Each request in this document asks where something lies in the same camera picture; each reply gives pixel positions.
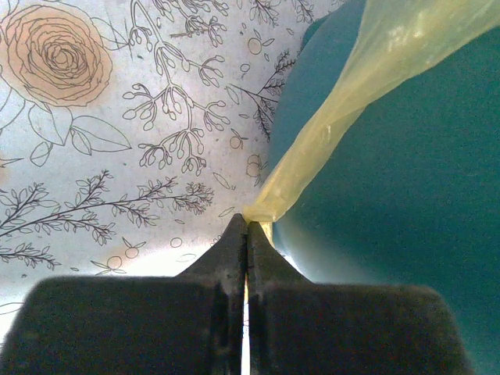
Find yellow translucent trash bag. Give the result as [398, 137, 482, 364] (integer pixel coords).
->
[243, 0, 499, 228]

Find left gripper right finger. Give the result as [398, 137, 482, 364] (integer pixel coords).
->
[248, 223, 473, 374]

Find teal plastic trash bin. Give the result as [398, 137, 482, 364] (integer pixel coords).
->
[267, 0, 500, 375]

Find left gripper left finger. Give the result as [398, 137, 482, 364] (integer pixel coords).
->
[1, 214, 248, 374]

